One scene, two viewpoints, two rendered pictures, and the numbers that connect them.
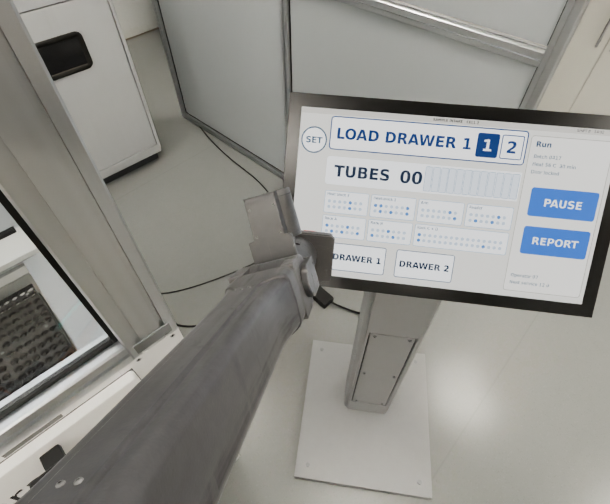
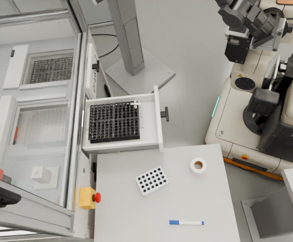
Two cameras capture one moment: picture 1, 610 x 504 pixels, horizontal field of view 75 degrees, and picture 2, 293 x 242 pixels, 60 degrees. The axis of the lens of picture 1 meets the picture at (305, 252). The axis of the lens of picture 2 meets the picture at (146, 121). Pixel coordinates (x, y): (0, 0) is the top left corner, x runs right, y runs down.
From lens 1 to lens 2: 109 cm
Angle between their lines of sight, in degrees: 24
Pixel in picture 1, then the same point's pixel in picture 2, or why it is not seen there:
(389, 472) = (160, 78)
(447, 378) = (152, 46)
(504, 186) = not seen: outside the picture
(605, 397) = (192, 15)
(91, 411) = (91, 53)
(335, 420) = (134, 81)
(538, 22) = not seen: outside the picture
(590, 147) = not seen: outside the picture
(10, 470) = (90, 70)
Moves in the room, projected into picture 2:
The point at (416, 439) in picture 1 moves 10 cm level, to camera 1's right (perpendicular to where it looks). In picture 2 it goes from (159, 65) to (165, 58)
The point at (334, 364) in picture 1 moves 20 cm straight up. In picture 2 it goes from (118, 70) to (113, 55)
